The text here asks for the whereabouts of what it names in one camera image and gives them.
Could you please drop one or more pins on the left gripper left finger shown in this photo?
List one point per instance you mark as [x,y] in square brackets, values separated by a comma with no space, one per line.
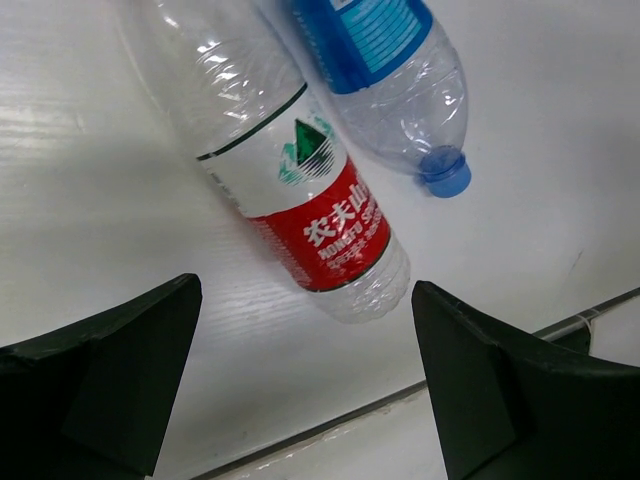
[93,399]

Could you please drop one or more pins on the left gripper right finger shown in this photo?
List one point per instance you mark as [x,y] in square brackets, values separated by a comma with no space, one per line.
[509,405]

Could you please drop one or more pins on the red label water bottle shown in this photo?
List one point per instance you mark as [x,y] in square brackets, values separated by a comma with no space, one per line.
[243,108]

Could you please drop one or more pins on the crushed blue cap bottle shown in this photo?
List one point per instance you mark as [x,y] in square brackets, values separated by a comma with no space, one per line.
[394,79]

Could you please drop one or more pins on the front base mounting rail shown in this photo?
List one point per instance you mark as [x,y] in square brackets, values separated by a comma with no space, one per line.
[395,437]

